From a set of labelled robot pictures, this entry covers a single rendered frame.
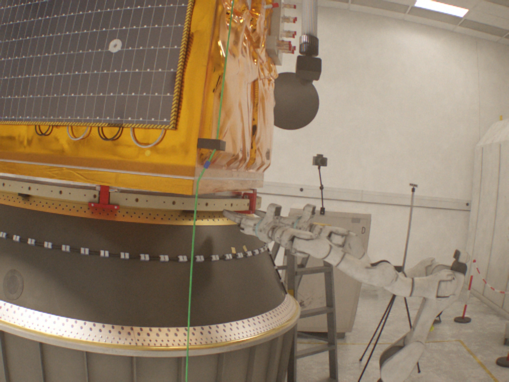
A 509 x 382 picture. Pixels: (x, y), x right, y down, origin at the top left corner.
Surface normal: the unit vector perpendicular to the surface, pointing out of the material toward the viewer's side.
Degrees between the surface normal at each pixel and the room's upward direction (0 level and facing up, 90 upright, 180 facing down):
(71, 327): 43
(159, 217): 62
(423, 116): 90
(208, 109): 90
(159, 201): 90
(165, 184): 90
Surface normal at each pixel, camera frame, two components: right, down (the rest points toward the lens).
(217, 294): 0.68, -0.40
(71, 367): 0.16, 0.03
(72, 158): -0.14, 0.00
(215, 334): 0.52, -0.68
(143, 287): 0.44, -0.42
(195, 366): 0.59, 0.07
